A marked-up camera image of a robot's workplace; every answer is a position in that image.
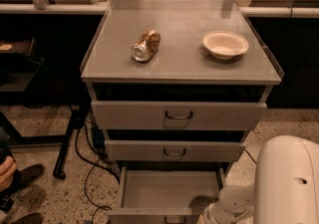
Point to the white paper bowl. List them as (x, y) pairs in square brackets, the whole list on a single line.
[(224, 45)]

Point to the black table leg frame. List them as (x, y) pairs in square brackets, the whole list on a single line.
[(76, 121)]

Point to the person hand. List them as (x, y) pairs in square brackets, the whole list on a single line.
[(7, 170)]

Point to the grey top drawer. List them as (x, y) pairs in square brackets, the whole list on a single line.
[(177, 115)]

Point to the grey bottom drawer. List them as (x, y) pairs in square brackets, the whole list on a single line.
[(165, 196)]

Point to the grey drawer cabinet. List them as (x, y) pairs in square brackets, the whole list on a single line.
[(182, 70)]

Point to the grey drawer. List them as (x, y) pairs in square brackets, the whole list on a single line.
[(177, 115), (165, 196), (142, 150)]

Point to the brown shoe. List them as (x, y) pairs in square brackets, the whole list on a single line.
[(33, 218), (30, 174)]

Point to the crushed gold soda can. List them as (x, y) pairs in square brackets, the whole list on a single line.
[(146, 46)]

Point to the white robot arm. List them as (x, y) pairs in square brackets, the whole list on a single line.
[(285, 188)]

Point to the grey middle drawer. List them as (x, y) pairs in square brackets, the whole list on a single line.
[(142, 150)]

